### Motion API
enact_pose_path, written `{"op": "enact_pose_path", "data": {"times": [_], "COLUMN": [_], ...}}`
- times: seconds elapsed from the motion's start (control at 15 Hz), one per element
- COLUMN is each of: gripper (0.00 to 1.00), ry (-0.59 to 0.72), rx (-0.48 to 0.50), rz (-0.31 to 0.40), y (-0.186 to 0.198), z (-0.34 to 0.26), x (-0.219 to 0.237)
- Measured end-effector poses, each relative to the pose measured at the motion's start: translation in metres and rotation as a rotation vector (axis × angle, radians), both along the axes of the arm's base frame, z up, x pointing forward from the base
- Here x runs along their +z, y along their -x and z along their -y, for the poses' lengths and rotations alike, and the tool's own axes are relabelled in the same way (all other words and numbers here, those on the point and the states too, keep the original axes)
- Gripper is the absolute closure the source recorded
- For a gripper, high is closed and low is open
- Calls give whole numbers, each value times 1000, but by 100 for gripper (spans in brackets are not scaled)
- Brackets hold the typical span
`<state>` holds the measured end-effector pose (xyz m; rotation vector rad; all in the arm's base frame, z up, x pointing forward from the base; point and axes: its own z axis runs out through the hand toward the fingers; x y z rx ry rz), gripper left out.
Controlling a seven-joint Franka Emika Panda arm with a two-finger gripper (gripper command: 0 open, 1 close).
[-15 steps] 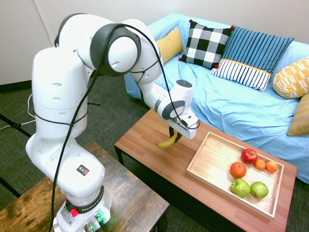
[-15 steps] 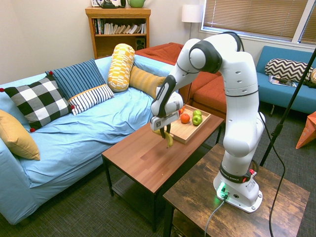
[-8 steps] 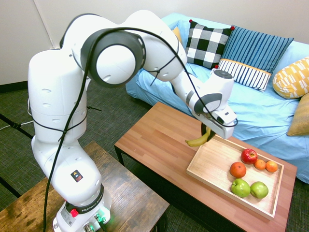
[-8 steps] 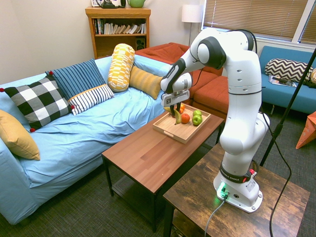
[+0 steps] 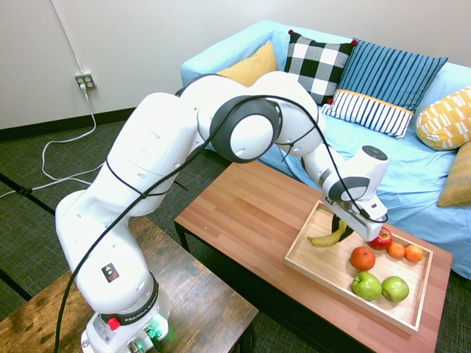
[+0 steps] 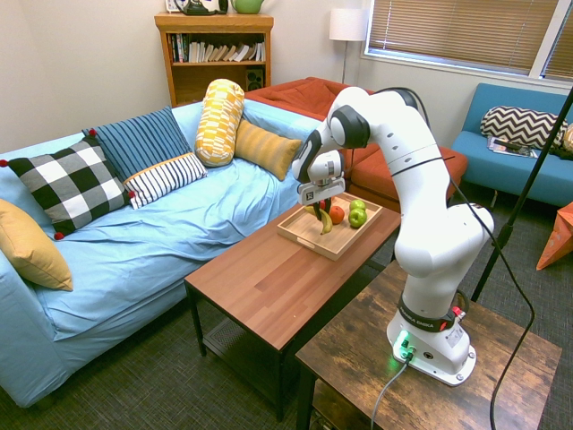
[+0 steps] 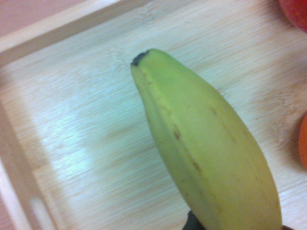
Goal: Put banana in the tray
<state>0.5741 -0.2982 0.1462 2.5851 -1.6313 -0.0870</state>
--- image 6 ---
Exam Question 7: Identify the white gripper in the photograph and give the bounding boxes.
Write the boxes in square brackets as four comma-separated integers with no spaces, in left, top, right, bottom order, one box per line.
[295,176,347,223]

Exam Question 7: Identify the yellow banana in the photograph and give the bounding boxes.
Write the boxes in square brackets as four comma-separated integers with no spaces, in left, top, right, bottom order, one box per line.
[304,205,335,237]

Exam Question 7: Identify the light wooden tray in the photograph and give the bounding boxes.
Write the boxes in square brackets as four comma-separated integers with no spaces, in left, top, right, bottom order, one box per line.
[276,193,385,262]

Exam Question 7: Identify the mustard striped pillow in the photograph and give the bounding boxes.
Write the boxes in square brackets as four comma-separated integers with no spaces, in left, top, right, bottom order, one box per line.
[233,119,304,182]

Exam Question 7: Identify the wooden top coffee table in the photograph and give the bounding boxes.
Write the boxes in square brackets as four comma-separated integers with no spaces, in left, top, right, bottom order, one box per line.
[184,202,402,423]

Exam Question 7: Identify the yellow patterned bolster pillow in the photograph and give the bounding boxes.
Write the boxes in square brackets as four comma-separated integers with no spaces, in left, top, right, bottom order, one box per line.
[194,78,246,168]

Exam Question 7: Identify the black speaker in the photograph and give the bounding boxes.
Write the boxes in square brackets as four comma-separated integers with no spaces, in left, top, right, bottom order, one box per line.
[244,66,266,93]

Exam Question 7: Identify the rustic wooden robot stand table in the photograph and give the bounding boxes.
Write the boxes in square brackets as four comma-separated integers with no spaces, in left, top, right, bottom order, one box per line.
[295,261,563,430]

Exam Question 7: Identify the white navy striped pillow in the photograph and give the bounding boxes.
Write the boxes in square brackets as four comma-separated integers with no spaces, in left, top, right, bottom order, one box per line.
[122,151,209,211]

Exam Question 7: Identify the light blue sofa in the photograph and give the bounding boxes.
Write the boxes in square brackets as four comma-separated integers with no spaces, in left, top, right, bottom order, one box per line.
[0,98,324,409]

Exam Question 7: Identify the teal blue sofa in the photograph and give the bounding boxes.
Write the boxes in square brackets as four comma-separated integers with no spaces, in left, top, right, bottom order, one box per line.
[450,82,573,209]

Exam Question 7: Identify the wooden bookshelf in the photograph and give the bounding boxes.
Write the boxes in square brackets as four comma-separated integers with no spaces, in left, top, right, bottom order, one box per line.
[153,12,275,109]

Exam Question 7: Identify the white floor lamp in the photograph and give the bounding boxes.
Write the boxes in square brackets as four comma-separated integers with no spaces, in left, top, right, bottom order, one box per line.
[329,7,370,86]

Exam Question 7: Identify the row of books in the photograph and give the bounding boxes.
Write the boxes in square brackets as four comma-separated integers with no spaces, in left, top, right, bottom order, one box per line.
[167,32,267,64]

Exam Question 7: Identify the magazines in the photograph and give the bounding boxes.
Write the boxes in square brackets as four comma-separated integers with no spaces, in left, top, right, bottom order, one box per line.
[486,134,541,159]

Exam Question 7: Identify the blue striped pillow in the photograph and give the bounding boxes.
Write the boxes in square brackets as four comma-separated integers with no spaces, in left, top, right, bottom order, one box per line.
[81,105,194,183]

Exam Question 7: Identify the black white chevron pillow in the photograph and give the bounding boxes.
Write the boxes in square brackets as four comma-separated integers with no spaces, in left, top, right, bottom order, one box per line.
[480,105,569,151]

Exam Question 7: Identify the wide wooden window blinds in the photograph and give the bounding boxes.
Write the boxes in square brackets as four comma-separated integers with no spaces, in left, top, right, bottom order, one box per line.
[365,0,561,76]

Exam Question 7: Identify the orange paper shape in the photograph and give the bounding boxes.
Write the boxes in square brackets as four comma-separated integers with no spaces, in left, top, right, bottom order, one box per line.
[535,206,573,271]

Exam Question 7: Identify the black telephone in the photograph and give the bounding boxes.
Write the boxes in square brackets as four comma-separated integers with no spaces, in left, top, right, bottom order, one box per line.
[177,0,217,17]

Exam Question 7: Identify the black white checkered pillow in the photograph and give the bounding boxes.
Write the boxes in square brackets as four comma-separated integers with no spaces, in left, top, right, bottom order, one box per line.
[0,135,136,241]

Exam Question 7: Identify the narrow wooden window blinds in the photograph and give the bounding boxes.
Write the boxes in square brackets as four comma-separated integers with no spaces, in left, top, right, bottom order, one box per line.
[542,0,573,82]

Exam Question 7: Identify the plain mustard pillow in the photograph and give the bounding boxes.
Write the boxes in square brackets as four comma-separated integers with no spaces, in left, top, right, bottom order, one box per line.
[0,198,74,293]

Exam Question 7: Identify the gray power cable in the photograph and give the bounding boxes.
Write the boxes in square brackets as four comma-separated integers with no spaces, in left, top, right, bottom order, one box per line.
[370,356,412,430]

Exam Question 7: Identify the black camera tripod stand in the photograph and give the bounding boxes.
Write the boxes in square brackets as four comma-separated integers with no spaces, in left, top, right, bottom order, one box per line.
[469,86,573,304]

